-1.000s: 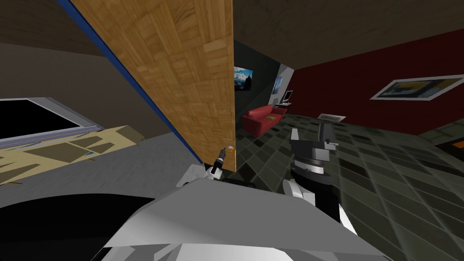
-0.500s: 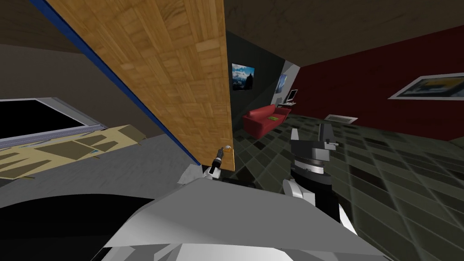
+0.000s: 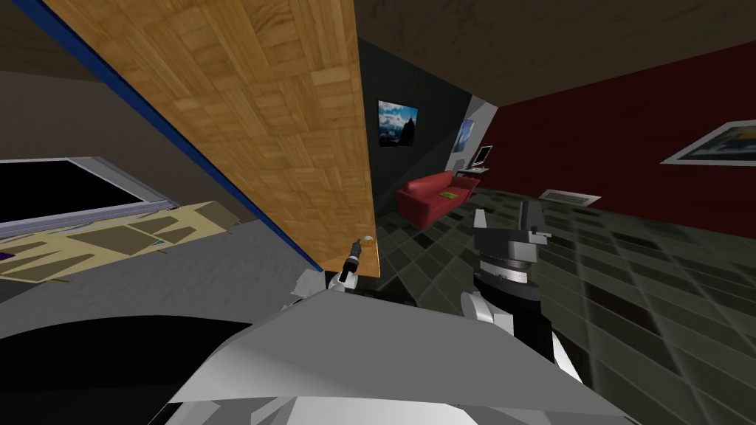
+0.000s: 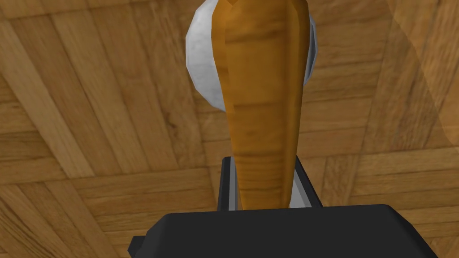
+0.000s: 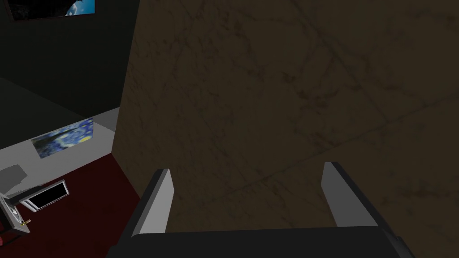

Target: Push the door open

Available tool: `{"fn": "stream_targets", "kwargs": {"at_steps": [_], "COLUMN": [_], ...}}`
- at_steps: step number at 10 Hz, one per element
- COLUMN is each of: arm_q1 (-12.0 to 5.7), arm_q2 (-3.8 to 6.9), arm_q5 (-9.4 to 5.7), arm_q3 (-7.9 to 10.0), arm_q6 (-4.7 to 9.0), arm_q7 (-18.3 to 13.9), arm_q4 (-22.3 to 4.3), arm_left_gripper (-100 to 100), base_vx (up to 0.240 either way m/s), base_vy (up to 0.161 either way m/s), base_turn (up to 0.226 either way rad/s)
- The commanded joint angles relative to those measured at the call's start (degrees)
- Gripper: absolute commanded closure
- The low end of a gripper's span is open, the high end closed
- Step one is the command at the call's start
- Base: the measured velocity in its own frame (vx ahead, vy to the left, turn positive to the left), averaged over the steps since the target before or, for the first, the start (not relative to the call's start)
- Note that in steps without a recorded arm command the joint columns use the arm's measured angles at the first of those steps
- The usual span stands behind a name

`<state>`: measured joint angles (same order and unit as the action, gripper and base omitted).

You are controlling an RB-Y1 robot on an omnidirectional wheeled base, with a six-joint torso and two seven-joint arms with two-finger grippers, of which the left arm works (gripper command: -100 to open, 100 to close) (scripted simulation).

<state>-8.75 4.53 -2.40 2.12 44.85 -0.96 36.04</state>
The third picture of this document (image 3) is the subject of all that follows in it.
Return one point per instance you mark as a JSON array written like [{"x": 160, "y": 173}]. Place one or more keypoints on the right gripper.
[{"x": 502, "y": 243}]

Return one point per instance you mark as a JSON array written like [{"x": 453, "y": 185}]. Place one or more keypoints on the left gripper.
[{"x": 355, "y": 250}]

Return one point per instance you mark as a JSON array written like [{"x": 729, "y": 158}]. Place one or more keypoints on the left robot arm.
[{"x": 347, "y": 271}]

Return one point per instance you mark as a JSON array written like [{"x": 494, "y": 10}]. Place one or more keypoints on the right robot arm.
[{"x": 522, "y": 313}]

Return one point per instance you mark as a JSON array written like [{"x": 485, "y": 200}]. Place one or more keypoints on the red sofa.
[{"x": 431, "y": 198}]

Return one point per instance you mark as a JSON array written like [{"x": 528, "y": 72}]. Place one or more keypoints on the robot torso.
[{"x": 366, "y": 360}]

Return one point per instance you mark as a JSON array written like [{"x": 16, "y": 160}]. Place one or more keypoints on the mountain sky picture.
[{"x": 397, "y": 124}]

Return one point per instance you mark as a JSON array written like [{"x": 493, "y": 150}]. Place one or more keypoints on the wooden parquet door leaf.
[{"x": 260, "y": 118}]

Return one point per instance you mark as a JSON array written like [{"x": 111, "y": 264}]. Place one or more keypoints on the white framed landscape picture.
[{"x": 717, "y": 144}]

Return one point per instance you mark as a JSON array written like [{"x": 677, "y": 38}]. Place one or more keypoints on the grey framed dark window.
[{"x": 59, "y": 189}]

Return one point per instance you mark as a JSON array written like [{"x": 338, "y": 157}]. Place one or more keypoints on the white wall vent grille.
[{"x": 570, "y": 198}]

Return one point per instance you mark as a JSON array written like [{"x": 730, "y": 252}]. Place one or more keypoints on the blue wall picture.
[{"x": 465, "y": 136}]

